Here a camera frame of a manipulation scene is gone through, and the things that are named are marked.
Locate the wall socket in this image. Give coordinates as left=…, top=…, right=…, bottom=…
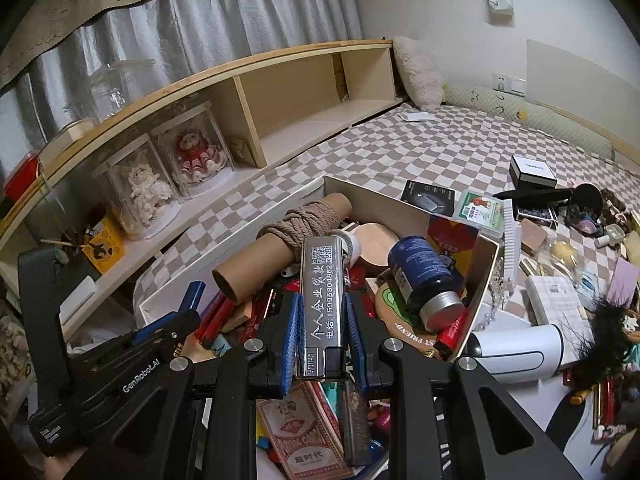
left=491, top=72, right=529, bottom=98

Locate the black long case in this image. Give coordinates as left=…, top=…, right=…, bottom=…
left=492, top=187, right=577, bottom=207

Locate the dark card deck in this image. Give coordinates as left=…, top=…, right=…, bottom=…
left=515, top=205, right=559, bottom=227

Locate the wooden shelf unit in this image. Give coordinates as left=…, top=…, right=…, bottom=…
left=0, top=39, right=402, bottom=342

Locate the black white perfume box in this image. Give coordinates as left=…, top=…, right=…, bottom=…
left=509, top=155, right=558, bottom=189

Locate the red tin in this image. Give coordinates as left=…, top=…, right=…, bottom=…
left=2, top=152, right=44, bottom=202

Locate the checked bed sheet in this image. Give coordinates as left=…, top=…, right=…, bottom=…
left=135, top=102, right=640, bottom=411

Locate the round wooden coaster green print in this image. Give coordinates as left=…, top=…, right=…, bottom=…
left=375, top=280, right=469, bottom=357

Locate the white tape roll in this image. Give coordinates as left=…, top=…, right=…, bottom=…
left=335, top=230, right=364, bottom=269

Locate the silver lighter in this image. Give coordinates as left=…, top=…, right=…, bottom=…
left=297, top=234, right=352, bottom=384

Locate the small black box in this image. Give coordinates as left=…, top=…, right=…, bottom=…
left=401, top=180, right=457, bottom=212

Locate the white rabbit doll clear case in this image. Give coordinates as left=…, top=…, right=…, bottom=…
left=105, top=132, right=184, bottom=242

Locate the grey curtain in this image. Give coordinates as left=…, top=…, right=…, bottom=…
left=0, top=0, right=367, bottom=161

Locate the pale purple card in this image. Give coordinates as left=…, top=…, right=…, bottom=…
left=605, top=260, right=640, bottom=304

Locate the white storage box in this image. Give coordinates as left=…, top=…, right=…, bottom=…
left=135, top=175, right=503, bottom=480

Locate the rope-wrapped cardboard tube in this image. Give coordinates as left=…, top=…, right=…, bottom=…
left=212, top=193, right=354, bottom=304

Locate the green long bolster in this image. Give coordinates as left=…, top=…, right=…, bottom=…
left=442, top=82, right=617, bottom=162

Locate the white fluffy pillow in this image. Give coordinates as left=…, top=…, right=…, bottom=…
left=392, top=36, right=446, bottom=112

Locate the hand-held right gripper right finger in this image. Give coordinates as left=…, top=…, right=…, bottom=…
left=345, top=292, right=583, bottom=480

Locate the green white clear case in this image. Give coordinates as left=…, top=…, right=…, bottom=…
left=457, top=189, right=504, bottom=234

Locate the white comb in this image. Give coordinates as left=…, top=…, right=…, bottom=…
left=497, top=200, right=524, bottom=282

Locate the white headboard panel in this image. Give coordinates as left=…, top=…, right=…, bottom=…
left=525, top=39, right=640, bottom=147

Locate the white grey handheld device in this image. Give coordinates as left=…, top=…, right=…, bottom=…
left=470, top=324, right=567, bottom=387

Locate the white checked box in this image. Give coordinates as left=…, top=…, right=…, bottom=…
left=525, top=275, right=587, bottom=327

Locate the red yellow box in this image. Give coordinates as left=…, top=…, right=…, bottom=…
left=427, top=215, right=482, bottom=267

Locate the glass jar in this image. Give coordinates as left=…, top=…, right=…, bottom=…
left=90, top=57, right=157, bottom=122

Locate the black feather duster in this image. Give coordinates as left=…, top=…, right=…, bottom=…
left=575, top=305, right=640, bottom=392

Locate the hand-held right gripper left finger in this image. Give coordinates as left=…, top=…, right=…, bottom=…
left=70, top=292, right=304, bottom=480

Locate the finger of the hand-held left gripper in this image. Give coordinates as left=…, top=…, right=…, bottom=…
left=182, top=281, right=207, bottom=314
left=132, top=310, right=202, bottom=347

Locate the red lighter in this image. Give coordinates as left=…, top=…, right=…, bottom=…
left=435, top=310, right=469, bottom=361

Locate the grey patterned lighter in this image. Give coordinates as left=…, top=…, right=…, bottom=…
left=342, top=385, right=374, bottom=467

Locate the black round mirror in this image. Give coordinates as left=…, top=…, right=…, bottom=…
left=572, top=183, right=605, bottom=217

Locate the blue face mask pack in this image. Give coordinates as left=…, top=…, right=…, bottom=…
left=575, top=267, right=609, bottom=297

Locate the pearl tiara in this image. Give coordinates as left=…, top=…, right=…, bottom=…
left=480, top=260, right=507, bottom=332

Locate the brown wallet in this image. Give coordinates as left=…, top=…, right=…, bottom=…
left=520, top=220, right=549, bottom=254

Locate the red dress doll clear case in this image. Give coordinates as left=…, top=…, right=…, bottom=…
left=150, top=102, right=237, bottom=199

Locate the blue bottle silver cap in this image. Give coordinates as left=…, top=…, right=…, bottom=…
left=389, top=235, right=467, bottom=333

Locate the white flat box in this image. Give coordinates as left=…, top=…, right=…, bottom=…
left=40, top=119, right=97, bottom=167

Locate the yellow box black figure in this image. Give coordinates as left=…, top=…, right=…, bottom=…
left=80, top=217, right=127, bottom=277

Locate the red playing card box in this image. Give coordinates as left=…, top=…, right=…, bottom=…
left=257, top=382, right=354, bottom=480

